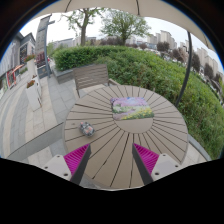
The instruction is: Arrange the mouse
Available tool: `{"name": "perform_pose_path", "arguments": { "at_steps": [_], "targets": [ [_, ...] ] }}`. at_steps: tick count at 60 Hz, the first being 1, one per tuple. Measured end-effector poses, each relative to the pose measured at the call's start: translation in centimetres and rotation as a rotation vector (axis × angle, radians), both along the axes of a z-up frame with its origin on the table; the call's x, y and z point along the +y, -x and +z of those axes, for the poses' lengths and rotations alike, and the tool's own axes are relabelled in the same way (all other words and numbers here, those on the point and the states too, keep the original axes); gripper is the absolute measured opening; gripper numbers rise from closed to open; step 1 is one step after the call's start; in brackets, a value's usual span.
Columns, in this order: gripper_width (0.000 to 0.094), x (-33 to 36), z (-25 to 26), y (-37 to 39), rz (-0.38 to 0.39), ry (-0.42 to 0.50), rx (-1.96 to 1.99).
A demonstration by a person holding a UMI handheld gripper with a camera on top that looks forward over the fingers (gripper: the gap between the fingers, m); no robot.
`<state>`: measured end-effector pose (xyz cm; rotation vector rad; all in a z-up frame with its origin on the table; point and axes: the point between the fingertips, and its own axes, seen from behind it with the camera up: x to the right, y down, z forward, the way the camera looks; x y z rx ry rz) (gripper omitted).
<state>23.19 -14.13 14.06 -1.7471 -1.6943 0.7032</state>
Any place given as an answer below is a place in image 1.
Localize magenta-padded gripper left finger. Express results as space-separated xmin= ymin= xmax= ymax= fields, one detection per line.
xmin=42 ymin=143 xmax=92 ymax=186

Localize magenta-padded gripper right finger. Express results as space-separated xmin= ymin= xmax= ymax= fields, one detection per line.
xmin=132 ymin=143 xmax=183 ymax=186

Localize flower landscape print mouse pad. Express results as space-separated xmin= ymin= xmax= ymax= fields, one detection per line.
xmin=110 ymin=96 xmax=155 ymax=121

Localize white planter box with flowers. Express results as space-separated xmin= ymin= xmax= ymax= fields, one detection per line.
xmin=23 ymin=54 xmax=38 ymax=79
xmin=25 ymin=79 xmax=43 ymax=112

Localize grey slatted outdoor chair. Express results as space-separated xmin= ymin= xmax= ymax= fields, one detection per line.
xmin=72 ymin=64 xmax=121 ymax=98

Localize green trimmed hedge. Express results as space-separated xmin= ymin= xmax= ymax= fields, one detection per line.
xmin=53 ymin=44 xmax=224 ymax=161

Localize dark curved umbrella pole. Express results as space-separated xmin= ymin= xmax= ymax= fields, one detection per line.
xmin=174 ymin=31 xmax=194 ymax=108

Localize storefront building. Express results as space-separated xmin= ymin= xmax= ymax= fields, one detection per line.
xmin=0 ymin=31 xmax=36 ymax=98

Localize tall grey sign pillar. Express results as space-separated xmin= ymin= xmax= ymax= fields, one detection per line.
xmin=34 ymin=14 xmax=56 ymax=79

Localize distant high-rise buildings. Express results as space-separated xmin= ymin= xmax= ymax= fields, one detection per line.
xmin=49 ymin=29 xmax=221 ymax=78

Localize tall thin-crowned tree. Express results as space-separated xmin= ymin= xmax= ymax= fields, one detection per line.
xmin=61 ymin=7 xmax=104 ymax=47

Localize round dense-crowned tree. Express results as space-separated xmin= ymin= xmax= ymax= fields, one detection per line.
xmin=99 ymin=9 xmax=152 ymax=46

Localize beige patio umbrella canopy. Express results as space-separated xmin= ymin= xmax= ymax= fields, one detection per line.
xmin=33 ymin=0 xmax=215 ymax=52

